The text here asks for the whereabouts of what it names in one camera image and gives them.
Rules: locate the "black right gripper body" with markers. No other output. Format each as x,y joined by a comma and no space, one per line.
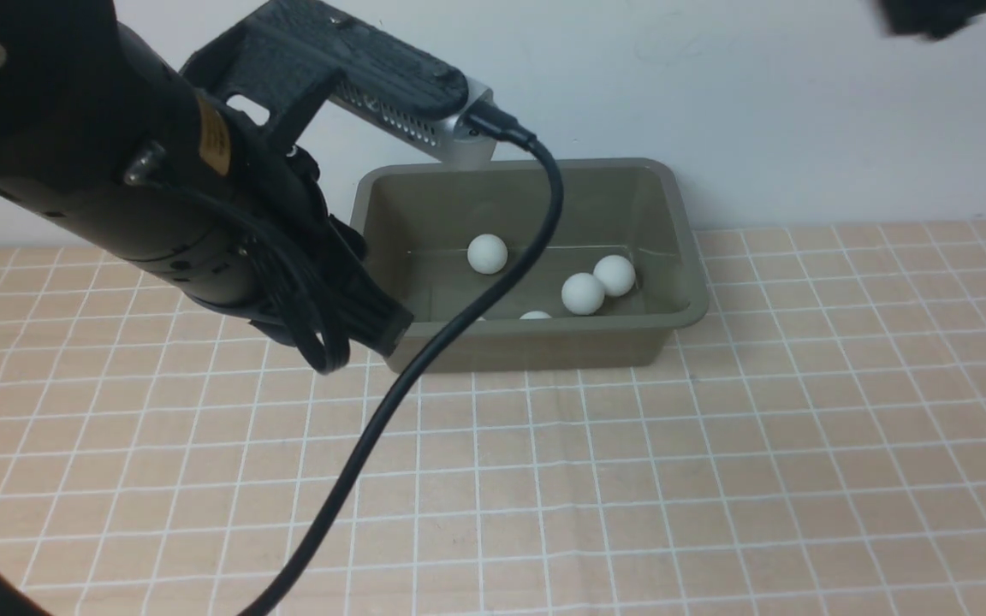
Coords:
931,20

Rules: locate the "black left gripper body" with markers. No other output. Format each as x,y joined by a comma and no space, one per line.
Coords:
309,286

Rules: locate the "white ping-pong ball logo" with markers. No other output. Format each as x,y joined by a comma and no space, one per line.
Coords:
616,274
583,294

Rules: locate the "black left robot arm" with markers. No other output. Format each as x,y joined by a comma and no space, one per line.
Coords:
102,138

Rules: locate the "olive green plastic bin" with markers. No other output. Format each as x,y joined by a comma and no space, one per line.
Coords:
418,221

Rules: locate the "orange checkered tablecloth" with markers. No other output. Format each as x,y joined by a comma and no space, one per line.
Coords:
816,445

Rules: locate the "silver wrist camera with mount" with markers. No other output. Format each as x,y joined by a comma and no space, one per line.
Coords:
291,57

